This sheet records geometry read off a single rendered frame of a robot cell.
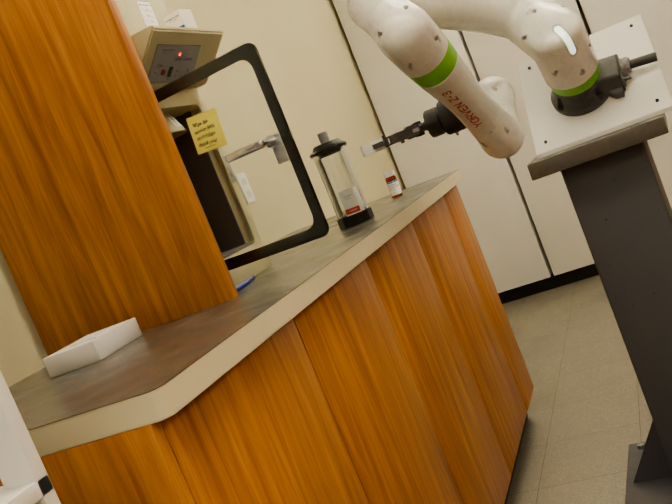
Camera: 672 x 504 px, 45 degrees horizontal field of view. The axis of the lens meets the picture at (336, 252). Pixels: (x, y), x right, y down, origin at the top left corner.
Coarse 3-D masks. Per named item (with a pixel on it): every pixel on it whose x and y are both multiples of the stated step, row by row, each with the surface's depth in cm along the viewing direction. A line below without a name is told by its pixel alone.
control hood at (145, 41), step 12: (132, 36) 166; (144, 36) 165; (156, 36) 166; (168, 36) 171; (180, 36) 175; (192, 36) 180; (204, 36) 185; (216, 36) 191; (144, 48) 165; (204, 48) 188; (216, 48) 193; (144, 60) 166; (204, 60) 191; (156, 84) 175
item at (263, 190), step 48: (240, 48) 156; (192, 96) 163; (240, 96) 158; (192, 144) 166; (240, 144) 161; (288, 144) 157; (240, 192) 164; (288, 192) 160; (240, 240) 167; (288, 240) 162
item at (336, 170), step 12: (336, 144) 221; (324, 156) 222; (336, 156) 222; (348, 156) 225; (324, 168) 223; (336, 168) 222; (348, 168) 223; (324, 180) 224; (336, 180) 222; (348, 180) 222; (336, 192) 223; (348, 192) 222; (360, 192) 224; (336, 204) 224; (348, 204) 223; (360, 204) 224
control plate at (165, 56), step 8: (160, 48) 170; (168, 48) 173; (176, 48) 176; (184, 48) 179; (192, 48) 182; (160, 56) 171; (168, 56) 174; (176, 56) 177; (184, 56) 181; (192, 56) 184; (152, 64) 170; (160, 64) 173; (168, 64) 176; (176, 64) 179; (184, 64) 182; (192, 64) 186; (152, 72) 171; (160, 72) 174; (184, 72) 184; (152, 80) 173; (160, 80) 176; (168, 80) 179
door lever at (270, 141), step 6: (270, 138) 158; (252, 144) 154; (258, 144) 153; (264, 144) 154; (270, 144) 157; (240, 150) 156; (246, 150) 155; (252, 150) 155; (228, 156) 157; (234, 156) 157; (240, 156) 156; (228, 162) 158
